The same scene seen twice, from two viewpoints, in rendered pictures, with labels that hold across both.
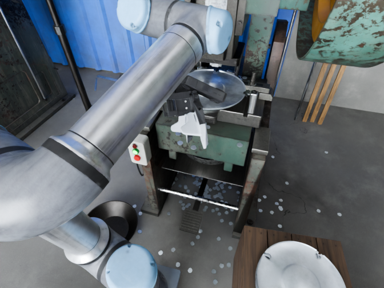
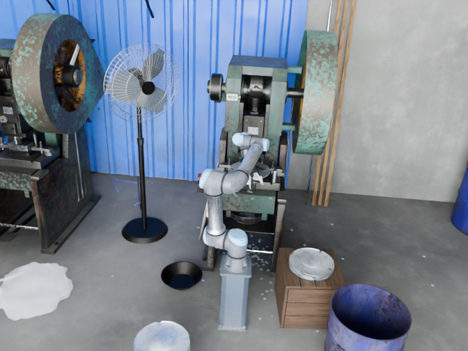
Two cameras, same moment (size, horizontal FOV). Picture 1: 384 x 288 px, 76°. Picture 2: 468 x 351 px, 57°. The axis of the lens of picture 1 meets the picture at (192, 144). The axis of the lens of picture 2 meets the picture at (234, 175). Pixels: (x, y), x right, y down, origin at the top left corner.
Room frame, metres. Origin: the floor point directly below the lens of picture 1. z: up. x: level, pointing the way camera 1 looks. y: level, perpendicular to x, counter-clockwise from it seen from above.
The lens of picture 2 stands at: (-1.86, 0.66, 2.11)
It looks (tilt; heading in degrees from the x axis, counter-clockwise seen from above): 26 degrees down; 347
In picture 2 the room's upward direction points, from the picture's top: 3 degrees clockwise
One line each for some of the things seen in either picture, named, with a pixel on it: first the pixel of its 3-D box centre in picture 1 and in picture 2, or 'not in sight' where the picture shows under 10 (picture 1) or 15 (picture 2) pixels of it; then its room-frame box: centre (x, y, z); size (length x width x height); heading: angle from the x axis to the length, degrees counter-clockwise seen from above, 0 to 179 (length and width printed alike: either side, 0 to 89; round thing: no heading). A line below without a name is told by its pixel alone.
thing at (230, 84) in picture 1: (208, 87); (250, 169); (0.84, -0.07, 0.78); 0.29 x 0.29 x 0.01
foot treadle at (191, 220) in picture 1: (203, 186); not in sight; (0.83, -0.06, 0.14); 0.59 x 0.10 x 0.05; 164
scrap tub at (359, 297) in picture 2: not in sight; (362, 342); (-0.29, -0.48, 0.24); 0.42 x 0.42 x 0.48
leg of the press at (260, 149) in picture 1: (265, 123); (282, 196); (1.02, -0.40, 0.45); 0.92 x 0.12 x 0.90; 164
